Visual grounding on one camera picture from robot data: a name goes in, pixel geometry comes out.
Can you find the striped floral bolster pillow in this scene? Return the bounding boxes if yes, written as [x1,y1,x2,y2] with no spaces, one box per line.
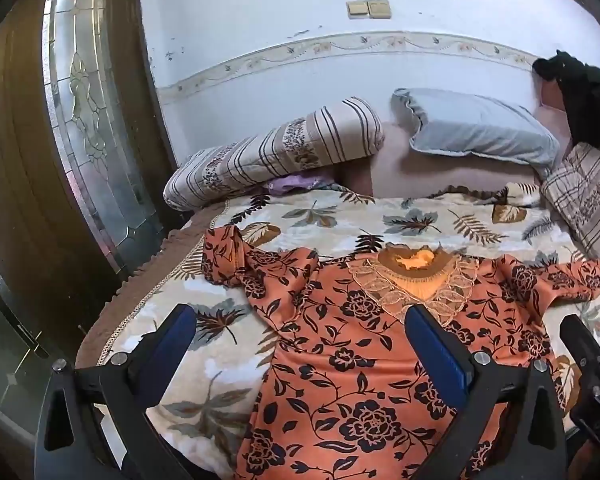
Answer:
[163,96,386,212]

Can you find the orange floral blouse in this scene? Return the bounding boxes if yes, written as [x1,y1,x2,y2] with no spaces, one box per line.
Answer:
[201,225,600,480]

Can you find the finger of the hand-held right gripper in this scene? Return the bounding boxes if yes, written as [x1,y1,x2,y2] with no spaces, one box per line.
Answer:
[559,314,600,443]

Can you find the wooden door with leaded glass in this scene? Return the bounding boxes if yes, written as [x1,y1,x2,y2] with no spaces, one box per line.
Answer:
[0,0,181,311]

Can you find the brown striped floral pillow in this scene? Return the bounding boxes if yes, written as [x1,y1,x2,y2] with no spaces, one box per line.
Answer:
[540,141,600,295]

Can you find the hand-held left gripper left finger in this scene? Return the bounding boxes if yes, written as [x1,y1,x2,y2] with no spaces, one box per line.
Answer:
[34,303,198,480]

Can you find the black cloth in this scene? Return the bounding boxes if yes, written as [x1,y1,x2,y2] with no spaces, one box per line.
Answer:
[532,50,600,148]

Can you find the grey ruffled pillow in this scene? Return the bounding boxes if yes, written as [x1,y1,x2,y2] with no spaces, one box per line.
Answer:
[391,88,561,179]

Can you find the leaf print fleece blanket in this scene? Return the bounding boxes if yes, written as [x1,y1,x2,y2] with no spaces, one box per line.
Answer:
[75,185,600,480]

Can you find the pink sofa bed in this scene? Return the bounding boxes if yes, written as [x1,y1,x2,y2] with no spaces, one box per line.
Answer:
[330,80,576,199]

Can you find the purple cloth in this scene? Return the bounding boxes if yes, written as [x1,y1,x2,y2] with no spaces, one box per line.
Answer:
[265,172,331,196]

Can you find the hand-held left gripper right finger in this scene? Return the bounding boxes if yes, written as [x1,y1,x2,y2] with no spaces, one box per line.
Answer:
[404,303,566,480]

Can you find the dark glass door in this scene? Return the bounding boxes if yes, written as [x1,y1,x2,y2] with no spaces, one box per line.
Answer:
[0,240,96,436]

